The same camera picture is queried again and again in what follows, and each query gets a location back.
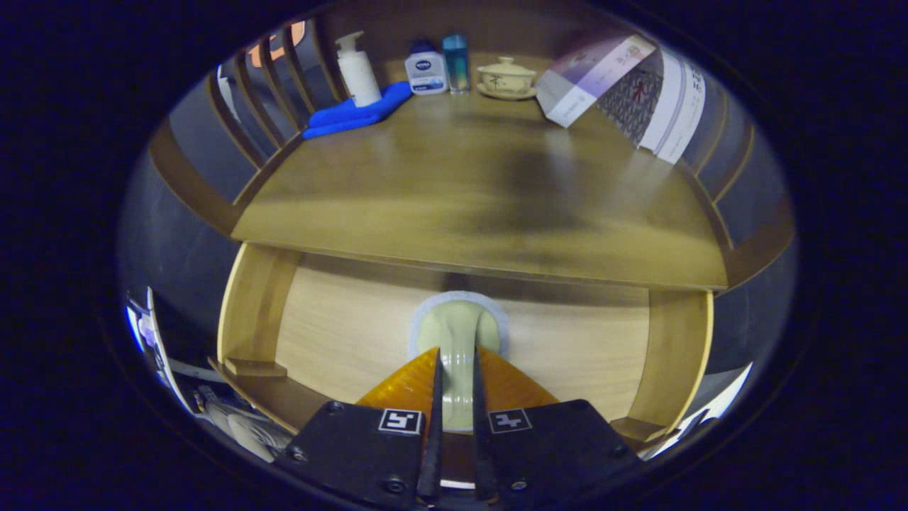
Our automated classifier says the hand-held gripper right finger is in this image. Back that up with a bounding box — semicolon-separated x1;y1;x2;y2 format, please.
472;346;646;506

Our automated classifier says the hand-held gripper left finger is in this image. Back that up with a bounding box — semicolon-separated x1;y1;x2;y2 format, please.
273;346;444;508

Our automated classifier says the wooden drawer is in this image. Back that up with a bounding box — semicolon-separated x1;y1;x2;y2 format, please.
208;241;716;455

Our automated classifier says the wooden countertop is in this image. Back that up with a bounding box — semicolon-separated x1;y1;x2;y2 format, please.
231;89;730;292

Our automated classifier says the wooden cabinet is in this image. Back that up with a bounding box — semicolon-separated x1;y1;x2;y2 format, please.
145;4;795;292

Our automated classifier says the blue cloth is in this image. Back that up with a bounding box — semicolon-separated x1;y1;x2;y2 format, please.
301;80;414;141

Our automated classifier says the beige lidded tea bowl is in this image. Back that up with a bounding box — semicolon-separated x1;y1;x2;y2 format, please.
475;56;538;101

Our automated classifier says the white lotion bottle blue cap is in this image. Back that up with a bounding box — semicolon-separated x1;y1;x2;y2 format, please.
404;39;449;97

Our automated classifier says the dark patterned book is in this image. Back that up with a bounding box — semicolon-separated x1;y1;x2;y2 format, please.
596;50;668;148

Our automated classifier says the white pump bottle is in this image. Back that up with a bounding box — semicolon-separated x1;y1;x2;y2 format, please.
334;31;383;109

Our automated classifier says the teal bottle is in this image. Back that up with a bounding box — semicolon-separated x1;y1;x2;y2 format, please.
442;32;471;94

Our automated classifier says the purple and white box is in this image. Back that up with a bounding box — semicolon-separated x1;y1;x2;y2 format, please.
534;33;657;129

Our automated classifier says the plain white book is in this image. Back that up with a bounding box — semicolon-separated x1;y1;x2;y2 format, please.
638;48;692;157

